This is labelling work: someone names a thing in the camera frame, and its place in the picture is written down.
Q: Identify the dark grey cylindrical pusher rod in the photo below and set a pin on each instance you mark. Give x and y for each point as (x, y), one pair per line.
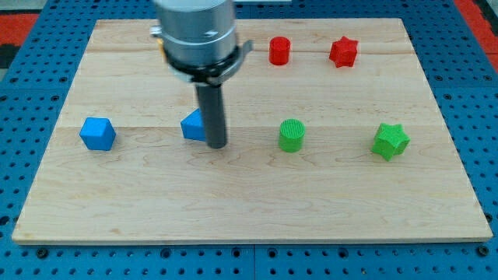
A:
(210, 101)

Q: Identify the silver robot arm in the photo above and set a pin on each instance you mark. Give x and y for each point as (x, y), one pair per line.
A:
(200, 44)

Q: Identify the blue triangular block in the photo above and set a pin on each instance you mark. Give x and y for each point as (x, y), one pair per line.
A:
(192, 126)

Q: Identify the red cylinder block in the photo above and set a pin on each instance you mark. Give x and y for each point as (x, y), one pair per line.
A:
(279, 50)

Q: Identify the green cylinder block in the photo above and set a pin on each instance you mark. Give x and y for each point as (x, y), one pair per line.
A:
(291, 134)

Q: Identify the blue cube block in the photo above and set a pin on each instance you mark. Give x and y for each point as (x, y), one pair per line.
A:
(97, 133)

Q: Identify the light wooden board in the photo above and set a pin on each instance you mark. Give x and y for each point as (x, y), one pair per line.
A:
(154, 187)

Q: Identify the red star block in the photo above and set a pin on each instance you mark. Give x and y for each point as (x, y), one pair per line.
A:
(343, 52)

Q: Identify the green star block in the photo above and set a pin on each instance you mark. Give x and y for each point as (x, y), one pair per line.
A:
(390, 140)

